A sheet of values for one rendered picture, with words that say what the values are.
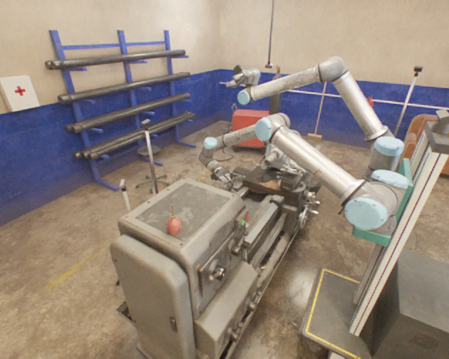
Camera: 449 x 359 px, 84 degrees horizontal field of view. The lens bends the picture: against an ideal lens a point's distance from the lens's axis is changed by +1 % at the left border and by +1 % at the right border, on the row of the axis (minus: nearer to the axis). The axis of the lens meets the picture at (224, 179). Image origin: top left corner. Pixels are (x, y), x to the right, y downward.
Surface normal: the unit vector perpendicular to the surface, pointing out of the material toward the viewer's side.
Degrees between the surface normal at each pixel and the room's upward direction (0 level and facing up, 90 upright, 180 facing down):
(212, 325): 32
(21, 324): 0
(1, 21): 90
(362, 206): 92
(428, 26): 90
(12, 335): 0
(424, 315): 0
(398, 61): 90
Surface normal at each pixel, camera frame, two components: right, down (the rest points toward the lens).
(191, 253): 0.60, -0.42
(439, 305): 0.00, -0.86
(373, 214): -0.67, 0.40
